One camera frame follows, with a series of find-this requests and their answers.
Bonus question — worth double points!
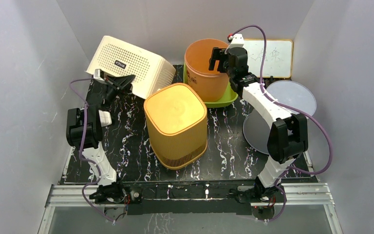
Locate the cream perforated storage basket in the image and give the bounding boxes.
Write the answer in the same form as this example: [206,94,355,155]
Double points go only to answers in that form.
[86,36,176,99]

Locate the small whiteboard yellow frame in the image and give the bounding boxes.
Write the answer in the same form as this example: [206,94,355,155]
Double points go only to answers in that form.
[243,39,293,78]

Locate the grey plastic bucket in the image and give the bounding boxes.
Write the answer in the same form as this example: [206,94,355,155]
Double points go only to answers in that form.
[243,80,317,154]

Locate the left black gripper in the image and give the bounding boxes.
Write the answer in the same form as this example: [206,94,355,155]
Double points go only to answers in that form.
[102,76,137,110]

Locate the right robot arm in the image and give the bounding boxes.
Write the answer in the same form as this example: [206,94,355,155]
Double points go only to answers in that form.
[208,47,308,202]

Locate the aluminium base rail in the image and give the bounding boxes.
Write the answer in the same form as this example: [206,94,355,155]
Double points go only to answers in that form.
[38,181,343,234]

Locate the black marbled table mat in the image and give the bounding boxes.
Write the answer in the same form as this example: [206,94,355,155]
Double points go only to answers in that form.
[59,64,318,185]

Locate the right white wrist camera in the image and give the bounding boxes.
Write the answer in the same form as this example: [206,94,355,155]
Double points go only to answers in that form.
[224,33,247,55]

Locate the orange plastic bucket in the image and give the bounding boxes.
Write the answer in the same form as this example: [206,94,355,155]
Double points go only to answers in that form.
[184,39,229,102]

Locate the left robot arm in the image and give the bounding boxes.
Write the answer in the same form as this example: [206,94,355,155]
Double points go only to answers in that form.
[66,75,135,203]

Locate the green plastic tray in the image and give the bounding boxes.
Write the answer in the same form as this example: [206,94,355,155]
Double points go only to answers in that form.
[183,69,239,109]

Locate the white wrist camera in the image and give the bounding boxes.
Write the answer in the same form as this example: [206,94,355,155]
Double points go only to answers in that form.
[93,69,105,83]
[224,33,247,55]

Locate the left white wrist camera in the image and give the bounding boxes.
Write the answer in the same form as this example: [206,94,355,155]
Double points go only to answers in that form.
[93,69,105,83]

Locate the yellow slatted waste basket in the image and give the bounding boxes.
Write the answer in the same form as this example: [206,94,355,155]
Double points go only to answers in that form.
[144,83,207,170]

